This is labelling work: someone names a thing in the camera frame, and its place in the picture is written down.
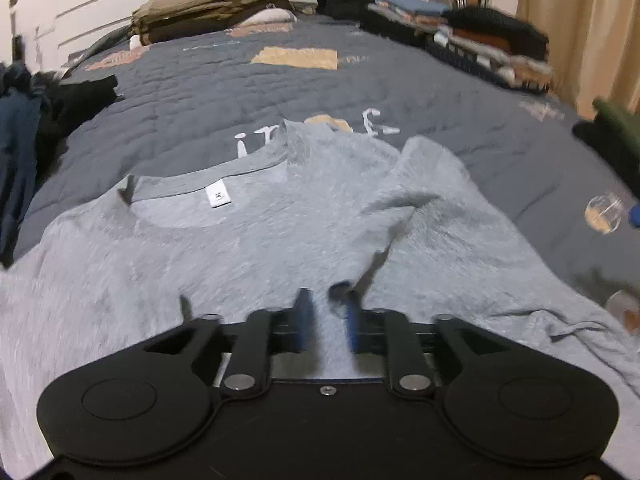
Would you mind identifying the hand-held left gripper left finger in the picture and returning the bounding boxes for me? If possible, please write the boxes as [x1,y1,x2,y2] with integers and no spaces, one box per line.
[144,287,317,402]

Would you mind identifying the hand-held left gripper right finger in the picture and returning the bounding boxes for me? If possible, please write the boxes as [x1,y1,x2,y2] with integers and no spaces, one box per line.
[328,282,502,401]

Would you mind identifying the grey t-shirt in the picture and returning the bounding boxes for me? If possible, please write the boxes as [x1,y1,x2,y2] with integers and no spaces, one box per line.
[0,119,640,480]

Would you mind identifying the row of mixed folded clothes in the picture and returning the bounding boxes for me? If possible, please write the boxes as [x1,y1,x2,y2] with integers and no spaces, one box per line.
[359,0,554,95]

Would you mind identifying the stack of brown folded clothes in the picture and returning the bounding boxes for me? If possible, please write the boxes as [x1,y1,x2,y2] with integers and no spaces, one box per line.
[130,0,297,46]

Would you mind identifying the black folded garment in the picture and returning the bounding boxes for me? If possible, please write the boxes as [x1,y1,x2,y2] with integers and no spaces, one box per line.
[571,119,640,202]

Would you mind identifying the tan curtain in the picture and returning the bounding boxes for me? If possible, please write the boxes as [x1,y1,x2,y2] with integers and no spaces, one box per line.
[514,0,640,122]

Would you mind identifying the grey quilted bedspread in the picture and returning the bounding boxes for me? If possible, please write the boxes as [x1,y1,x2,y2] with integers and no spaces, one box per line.
[10,12,640,311]

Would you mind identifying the white pillow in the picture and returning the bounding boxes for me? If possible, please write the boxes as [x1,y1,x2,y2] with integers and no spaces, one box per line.
[239,6,299,26]

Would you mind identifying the navy garment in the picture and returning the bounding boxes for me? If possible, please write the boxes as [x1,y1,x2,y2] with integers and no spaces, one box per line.
[0,61,47,263]

